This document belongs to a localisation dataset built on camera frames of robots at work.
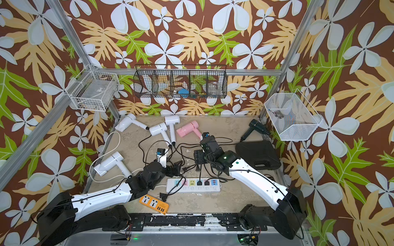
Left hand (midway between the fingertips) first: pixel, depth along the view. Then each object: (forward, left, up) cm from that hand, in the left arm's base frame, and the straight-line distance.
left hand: (176, 158), depth 81 cm
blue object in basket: (+40, -3, +12) cm, 42 cm away
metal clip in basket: (+22, -58, +12) cm, 63 cm away
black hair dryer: (+32, -55, -10) cm, 64 cm away
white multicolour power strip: (-11, -9, -12) cm, 19 cm away
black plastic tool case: (+7, -49, -6) cm, 50 cm away
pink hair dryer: (+31, -5, -11) cm, 33 cm away
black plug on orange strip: (-16, +7, -14) cm, 22 cm away
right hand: (+2, -12, +2) cm, 12 cm away
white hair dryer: (+29, +16, -11) cm, 35 cm away
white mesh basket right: (+20, -64, +12) cm, 68 cm away
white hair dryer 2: (+37, +7, -10) cm, 39 cm away
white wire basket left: (+32, +48, +20) cm, 61 cm away
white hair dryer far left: (+36, +39, -10) cm, 54 cm away
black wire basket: (+47, -1, +17) cm, 50 cm away
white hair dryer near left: (+4, +38, -9) cm, 39 cm away
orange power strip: (-21, +9, -12) cm, 25 cm away
